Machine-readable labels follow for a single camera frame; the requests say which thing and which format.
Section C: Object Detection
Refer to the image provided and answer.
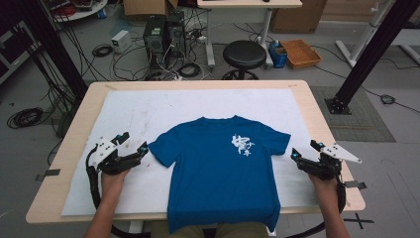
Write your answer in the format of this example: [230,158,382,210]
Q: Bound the white metal stand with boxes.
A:
[335,0,399,68]

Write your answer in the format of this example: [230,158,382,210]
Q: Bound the black computer tower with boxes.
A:
[142,14,166,64]
[164,11,187,60]

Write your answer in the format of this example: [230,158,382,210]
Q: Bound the white desk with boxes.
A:
[196,0,303,68]

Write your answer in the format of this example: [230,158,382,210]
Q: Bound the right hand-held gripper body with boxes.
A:
[297,142,363,181]

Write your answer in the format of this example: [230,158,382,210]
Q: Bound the right hand-held gripper black cable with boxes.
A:
[334,179,348,214]

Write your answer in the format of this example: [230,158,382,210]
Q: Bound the grey floor mat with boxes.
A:
[309,85,396,144]

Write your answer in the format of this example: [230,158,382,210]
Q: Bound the person's right hand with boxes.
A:
[307,174,340,199]

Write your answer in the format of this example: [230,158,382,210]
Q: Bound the grey tape strip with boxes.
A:
[35,169,61,182]
[344,180,368,190]

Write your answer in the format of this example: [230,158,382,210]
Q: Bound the blue box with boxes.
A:
[267,40,288,69]

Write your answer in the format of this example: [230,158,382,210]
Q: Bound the hand-held gripper black cable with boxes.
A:
[334,179,348,214]
[85,145,103,210]

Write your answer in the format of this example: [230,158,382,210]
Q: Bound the round white table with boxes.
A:
[44,0,109,23]

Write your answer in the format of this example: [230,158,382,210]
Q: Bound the large black cable coil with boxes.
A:
[6,106,45,130]

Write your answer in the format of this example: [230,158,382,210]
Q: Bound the large cardboard box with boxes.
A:
[270,0,328,35]

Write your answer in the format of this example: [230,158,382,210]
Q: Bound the person's left hand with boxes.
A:
[100,169,131,199]

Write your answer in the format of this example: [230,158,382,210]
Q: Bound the black tape cross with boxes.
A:
[343,212,375,230]

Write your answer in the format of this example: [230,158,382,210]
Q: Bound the black cable with round plug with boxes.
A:
[361,86,420,115]

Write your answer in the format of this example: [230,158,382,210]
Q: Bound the black round stool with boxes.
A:
[221,40,267,81]

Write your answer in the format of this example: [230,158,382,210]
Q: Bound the white table mat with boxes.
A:
[60,87,323,217]

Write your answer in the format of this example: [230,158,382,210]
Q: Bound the blue t-shirt with white print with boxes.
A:
[148,114,292,235]

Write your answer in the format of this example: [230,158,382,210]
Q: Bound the orange tray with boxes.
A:
[280,39,323,70]

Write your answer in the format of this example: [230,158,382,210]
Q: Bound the cardboard box with open flap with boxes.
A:
[122,0,179,17]

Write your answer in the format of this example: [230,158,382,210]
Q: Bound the small white power supply box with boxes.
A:
[110,30,133,55]

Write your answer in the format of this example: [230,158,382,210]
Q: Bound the dark equipment rack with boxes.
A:
[0,19,42,85]

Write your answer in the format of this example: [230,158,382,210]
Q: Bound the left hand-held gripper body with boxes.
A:
[88,137,143,177]

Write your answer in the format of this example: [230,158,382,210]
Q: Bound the black aluminium frame post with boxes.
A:
[324,0,420,115]
[13,0,89,100]

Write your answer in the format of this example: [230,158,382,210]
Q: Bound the left hand-held gripper black cable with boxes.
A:
[85,145,103,210]

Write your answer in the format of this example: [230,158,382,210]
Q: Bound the small black cable coil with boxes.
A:
[91,44,114,59]

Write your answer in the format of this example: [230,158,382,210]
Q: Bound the person's legs in khaki pants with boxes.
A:
[151,220,269,238]

